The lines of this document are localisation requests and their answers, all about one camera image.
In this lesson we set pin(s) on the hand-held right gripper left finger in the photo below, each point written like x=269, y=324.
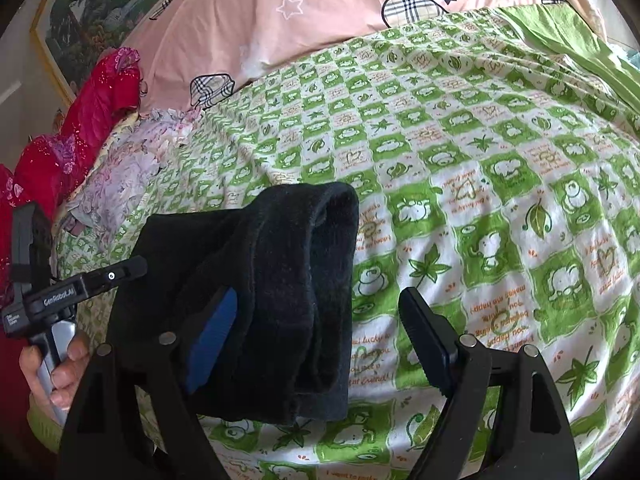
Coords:
x=210, y=340

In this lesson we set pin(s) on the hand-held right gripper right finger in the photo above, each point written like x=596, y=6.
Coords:
x=430, y=345

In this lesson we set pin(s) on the purple floral cloth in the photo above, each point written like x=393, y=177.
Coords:
x=130, y=170

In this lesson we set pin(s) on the person's left hand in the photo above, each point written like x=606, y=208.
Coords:
x=68, y=375

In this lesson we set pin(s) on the framed landscape wall picture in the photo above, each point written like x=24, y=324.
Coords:
x=100, y=15

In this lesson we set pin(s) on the pink heart print quilt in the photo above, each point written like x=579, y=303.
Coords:
x=325, y=10

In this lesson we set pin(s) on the person's left forearm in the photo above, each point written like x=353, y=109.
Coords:
x=42, y=430

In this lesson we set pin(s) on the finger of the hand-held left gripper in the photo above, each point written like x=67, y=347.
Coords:
x=117, y=272

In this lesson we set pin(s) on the red sequined cloth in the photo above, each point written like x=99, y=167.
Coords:
x=90, y=110

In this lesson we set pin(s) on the black pants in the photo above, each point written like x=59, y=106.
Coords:
x=290, y=285

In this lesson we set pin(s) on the green printed bed sheet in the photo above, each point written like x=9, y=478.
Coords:
x=475, y=185

